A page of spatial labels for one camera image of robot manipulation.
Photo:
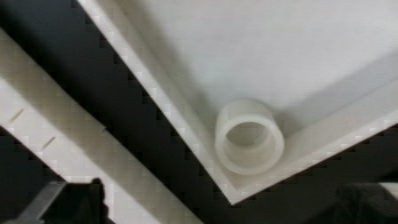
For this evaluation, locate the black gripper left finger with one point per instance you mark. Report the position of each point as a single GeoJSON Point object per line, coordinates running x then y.
{"type": "Point", "coordinates": [67, 204]}

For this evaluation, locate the white square tabletop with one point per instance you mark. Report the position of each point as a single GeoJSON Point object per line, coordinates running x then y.
{"type": "Point", "coordinates": [300, 53]}

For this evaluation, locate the white U-shaped fence wall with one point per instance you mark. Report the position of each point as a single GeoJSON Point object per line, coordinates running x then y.
{"type": "Point", "coordinates": [67, 140]}

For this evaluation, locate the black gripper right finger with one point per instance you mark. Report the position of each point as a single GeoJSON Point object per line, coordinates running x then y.
{"type": "Point", "coordinates": [366, 205]}

